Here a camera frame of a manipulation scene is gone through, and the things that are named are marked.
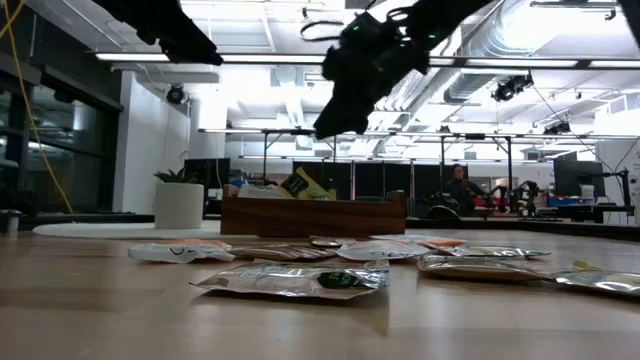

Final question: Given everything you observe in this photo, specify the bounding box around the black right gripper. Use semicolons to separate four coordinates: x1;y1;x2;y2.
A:
313;10;431;140

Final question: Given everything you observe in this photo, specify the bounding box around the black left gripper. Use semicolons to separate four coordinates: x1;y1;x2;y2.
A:
92;0;225;66

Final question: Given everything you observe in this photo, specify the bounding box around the brown wooden compartment tray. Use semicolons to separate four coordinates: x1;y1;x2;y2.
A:
219;185;407;239

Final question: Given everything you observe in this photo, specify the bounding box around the black monitor on arm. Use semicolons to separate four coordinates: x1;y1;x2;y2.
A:
552;158;607;199

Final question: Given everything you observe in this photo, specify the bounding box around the black round spotlight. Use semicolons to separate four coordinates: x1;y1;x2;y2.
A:
165;83;186;106

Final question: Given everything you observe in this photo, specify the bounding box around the long light bar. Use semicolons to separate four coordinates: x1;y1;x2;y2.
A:
94;52;640;70

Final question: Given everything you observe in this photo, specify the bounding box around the black desk monitor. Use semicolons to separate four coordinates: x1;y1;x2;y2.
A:
183;157;232;191

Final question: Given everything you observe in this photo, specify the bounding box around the small green succulent plant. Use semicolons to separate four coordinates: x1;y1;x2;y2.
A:
153;167;195;185

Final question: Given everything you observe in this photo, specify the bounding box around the black office chair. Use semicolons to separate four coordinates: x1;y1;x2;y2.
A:
424;204;464;221

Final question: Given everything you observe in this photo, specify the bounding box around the person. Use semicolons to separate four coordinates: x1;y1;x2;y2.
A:
442;163;489;217

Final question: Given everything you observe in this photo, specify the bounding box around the white plant pot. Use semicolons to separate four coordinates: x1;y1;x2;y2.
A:
153;182;205;230

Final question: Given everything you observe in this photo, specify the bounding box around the silver green front packet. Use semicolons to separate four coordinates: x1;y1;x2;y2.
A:
189;258;391;301

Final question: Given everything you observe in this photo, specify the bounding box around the white round mat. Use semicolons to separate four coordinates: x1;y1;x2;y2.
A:
32;221;224;240

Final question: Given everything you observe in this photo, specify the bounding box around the white cup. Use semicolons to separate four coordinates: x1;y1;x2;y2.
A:
0;209;25;236

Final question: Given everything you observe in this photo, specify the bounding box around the black metal rack frame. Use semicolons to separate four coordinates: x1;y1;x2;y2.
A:
259;127;516;201

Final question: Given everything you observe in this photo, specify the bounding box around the black ceiling camera cluster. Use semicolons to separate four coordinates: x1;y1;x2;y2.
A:
491;72;535;104

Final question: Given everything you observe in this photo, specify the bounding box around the yellow cable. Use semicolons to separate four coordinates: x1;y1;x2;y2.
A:
0;0;75;215

